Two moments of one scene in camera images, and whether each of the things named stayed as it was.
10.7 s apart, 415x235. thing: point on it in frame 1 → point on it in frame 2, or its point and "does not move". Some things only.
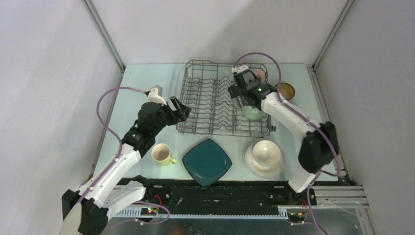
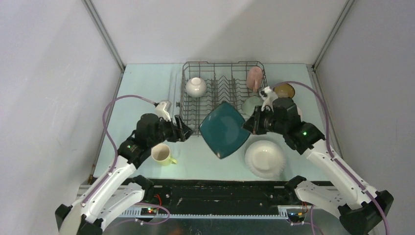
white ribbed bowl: [266, 152] → [195, 87]
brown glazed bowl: [287, 90] does not move
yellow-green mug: [161, 152] does not move
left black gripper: [178, 115] → [186, 131]
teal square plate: [207, 162] → [222, 129]
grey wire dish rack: [206, 105] does not move
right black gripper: [235, 92] → [259, 114]
